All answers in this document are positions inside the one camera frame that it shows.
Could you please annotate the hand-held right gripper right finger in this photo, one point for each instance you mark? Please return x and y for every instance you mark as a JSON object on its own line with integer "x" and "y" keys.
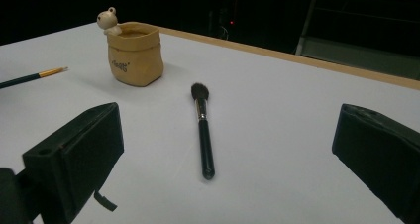
{"x": 383, "y": 154}

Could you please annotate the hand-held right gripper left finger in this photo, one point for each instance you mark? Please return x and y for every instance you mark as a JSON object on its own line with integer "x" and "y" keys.
{"x": 79, "y": 151}

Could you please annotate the thin gold black makeup brush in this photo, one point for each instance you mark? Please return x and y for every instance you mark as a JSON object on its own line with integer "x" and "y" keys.
{"x": 23, "y": 78}

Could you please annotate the tan bear pen holder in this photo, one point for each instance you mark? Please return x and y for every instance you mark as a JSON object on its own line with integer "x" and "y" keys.
{"x": 137, "y": 58}

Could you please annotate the black fluffy makeup brush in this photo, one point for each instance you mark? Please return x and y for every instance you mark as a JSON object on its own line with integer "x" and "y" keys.
{"x": 205, "y": 141}

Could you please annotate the large white board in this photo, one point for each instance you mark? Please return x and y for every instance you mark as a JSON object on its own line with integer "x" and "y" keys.
{"x": 264, "y": 118}

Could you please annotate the dark equipment with red light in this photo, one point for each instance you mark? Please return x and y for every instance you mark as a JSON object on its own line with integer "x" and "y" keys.
{"x": 231, "y": 22}

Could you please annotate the white metal frame desk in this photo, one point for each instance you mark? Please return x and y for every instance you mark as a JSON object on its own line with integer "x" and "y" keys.
{"x": 346, "y": 52}

